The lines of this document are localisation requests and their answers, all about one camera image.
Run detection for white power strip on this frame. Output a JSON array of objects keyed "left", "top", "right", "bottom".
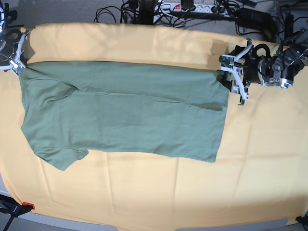
[{"left": 158, "top": 1, "right": 216, "bottom": 13}]

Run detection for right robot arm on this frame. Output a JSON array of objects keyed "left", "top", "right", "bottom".
[{"left": 0, "top": 3, "right": 29, "bottom": 76}]

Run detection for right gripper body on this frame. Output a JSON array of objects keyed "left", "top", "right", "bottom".
[{"left": 0, "top": 29, "right": 29, "bottom": 76}]

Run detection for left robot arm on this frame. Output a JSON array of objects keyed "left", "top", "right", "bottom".
[{"left": 218, "top": 28, "right": 308, "bottom": 106}]

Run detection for blue black device top-left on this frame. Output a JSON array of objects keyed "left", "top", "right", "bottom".
[{"left": 0, "top": 2, "right": 17, "bottom": 32}]

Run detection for tangled black floor cables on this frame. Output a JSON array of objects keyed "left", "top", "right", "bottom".
[{"left": 93, "top": 0, "right": 282, "bottom": 43}]

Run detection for red-tipped bar clamp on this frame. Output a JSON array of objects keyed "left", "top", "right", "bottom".
[{"left": 0, "top": 194, "right": 35, "bottom": 231}]

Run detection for green T-shirt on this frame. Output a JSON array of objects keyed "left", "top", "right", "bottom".
[{"left": 19, "top": 62, "right": 229, "bottom": 170}]

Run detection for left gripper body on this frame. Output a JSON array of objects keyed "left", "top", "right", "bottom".
[{"left": 220, "top": 39, "right": 261, "bottom": 106}]

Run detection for black power adapter brick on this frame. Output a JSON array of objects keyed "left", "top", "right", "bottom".
[{"left": 237, "top": 8, "right": 272, "bottom": 28}]

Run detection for black centre stand post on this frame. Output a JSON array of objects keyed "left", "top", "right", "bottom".
[{"left": 137, "top": 0, "right": 156, "bottom": 25}]

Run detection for black clamp right corner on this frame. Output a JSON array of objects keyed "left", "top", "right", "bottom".
[{"left": 295, "top": 212, "right": 308, "bottom": 226}]

